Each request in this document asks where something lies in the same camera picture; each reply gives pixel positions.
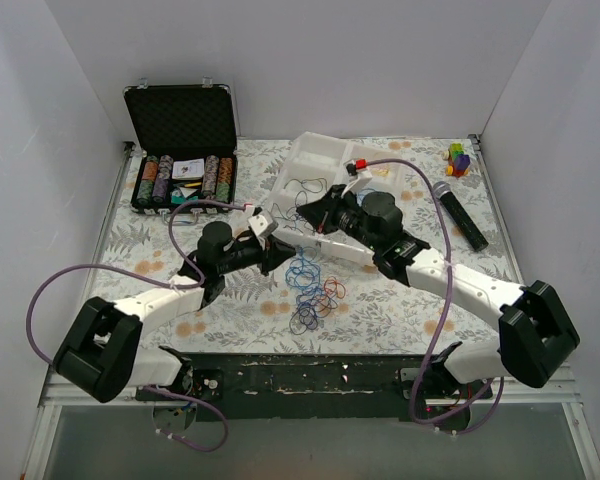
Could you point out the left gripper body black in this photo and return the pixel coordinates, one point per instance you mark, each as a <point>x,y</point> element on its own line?
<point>268,255</point>

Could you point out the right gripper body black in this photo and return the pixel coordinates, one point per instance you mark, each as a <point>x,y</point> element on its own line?
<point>328,211</point>

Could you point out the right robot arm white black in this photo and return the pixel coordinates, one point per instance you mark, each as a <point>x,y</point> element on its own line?
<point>535,332</point>

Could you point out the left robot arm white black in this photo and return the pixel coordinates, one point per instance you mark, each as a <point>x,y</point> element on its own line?
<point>102,352</point>

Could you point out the white plastic compartment tray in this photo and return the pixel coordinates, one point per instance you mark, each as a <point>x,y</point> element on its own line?
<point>316,163</point>

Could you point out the playing card deck box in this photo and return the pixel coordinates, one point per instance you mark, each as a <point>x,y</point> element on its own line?
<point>191,169</point>

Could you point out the black handheld microphone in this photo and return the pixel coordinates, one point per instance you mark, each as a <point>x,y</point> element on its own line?
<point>443,193</point>

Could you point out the colourful toy block figure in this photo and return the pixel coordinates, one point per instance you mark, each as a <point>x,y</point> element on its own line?
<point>458,161</point>

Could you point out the black poker chip case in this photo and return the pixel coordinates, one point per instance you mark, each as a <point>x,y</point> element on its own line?
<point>175,124</point>

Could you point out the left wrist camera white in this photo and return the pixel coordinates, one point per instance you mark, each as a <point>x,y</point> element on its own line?
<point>262,224</point>

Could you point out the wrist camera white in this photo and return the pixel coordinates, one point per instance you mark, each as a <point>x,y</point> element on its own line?
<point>262,224</point>
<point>359,175</point>

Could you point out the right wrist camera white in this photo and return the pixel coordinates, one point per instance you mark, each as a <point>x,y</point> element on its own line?
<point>359,175</point>

